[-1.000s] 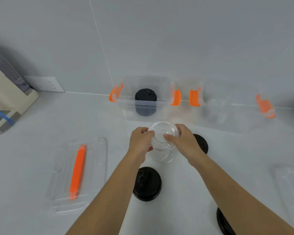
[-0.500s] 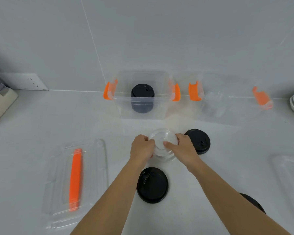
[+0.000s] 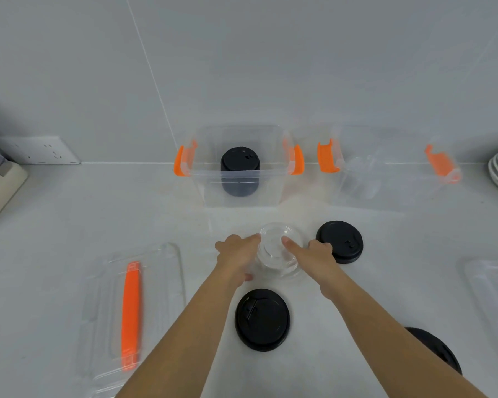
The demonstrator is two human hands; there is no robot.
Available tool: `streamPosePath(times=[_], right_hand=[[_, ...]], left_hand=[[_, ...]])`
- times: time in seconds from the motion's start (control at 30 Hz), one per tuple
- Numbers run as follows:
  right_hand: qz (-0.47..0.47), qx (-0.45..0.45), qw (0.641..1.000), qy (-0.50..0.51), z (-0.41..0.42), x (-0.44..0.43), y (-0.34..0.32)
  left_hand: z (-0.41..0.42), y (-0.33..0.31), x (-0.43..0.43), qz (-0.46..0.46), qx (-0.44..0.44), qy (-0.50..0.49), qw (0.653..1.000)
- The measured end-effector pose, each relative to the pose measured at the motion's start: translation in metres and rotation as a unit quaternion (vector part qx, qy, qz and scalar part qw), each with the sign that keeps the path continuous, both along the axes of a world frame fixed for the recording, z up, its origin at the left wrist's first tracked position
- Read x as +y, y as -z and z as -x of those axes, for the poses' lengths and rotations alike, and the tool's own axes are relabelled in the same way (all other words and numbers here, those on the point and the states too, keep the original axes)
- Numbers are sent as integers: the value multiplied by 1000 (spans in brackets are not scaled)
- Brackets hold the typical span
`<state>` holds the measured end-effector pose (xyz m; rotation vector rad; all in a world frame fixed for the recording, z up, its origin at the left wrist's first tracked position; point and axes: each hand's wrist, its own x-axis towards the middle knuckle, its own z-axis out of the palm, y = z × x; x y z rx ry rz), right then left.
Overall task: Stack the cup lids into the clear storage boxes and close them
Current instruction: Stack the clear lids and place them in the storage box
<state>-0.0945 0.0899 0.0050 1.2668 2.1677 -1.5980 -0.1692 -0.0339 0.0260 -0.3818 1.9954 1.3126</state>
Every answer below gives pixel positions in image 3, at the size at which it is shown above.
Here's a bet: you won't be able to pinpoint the person's right forearm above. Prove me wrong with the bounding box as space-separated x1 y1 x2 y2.
319 277 489 398

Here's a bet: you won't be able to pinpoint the cream water dispenser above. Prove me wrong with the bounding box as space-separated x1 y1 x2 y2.
0 138 29 235

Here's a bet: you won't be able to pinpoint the white wall socket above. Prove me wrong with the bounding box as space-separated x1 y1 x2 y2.
0 135 82 165

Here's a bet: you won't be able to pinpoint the clear storage box orange latches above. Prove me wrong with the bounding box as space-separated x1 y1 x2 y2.
317 124 462 212
173 124 305 208

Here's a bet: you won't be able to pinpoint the black plastic cup lid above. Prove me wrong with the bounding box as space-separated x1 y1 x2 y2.
234 289 291 352
315 221 364 265
404 327 464 376

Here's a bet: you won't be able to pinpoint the stack of black lids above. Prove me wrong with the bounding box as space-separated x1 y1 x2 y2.
220 146 261 198

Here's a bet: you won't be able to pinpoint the person's left forearm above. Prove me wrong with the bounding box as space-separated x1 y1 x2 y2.
116 265 254 398

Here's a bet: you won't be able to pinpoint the person's left hand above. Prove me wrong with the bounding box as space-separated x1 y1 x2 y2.
214 234 263 286

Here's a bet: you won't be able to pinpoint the clear box lid orange handle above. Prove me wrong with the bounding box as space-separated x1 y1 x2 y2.
458 257 498 341
76 242 186 394

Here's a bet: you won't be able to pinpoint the stack of clear lids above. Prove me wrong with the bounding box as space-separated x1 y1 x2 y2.
348 155 385 200

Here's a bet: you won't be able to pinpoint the person's right hand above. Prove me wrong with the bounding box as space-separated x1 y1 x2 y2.
282 238 345 301

